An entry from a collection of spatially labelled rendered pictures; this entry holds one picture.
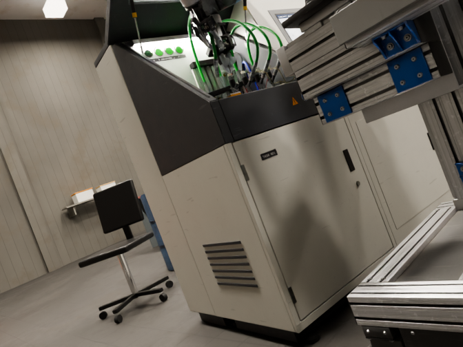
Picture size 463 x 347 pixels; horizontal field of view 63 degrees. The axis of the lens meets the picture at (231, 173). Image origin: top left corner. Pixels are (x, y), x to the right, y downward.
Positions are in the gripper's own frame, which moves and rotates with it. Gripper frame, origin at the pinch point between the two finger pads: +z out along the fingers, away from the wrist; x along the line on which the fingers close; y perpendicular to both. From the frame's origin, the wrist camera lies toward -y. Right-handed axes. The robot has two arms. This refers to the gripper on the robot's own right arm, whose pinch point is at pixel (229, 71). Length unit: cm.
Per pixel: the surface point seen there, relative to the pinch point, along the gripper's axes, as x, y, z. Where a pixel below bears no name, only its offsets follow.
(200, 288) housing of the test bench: -33, -40, 90
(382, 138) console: 57, 23, 54
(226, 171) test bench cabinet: -33, 17, 42
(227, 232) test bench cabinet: -33, 2, 64
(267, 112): -8.4, 22.7, 26.1
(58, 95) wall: 185, -915, -317
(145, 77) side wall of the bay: -32.7, -15.2, -9.1
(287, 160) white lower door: -8, 23, 46
